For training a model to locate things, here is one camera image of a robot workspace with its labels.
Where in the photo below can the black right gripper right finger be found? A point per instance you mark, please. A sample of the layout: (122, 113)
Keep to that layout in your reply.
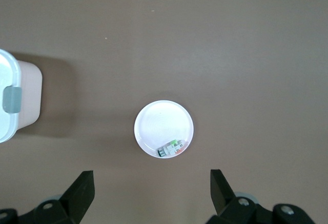
(221, 195)

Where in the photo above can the brown table mat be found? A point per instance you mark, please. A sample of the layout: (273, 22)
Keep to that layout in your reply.
(205, 55)

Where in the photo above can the white lidded storage box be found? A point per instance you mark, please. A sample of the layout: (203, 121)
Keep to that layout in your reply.
(28, 93)

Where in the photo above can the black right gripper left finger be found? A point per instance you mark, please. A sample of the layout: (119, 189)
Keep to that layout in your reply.
(77, 195)

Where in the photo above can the green push-button switch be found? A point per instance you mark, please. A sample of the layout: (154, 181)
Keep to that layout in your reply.
(170, 149)

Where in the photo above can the pink round plate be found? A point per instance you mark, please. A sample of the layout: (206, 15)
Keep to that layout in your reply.
(161, 124)

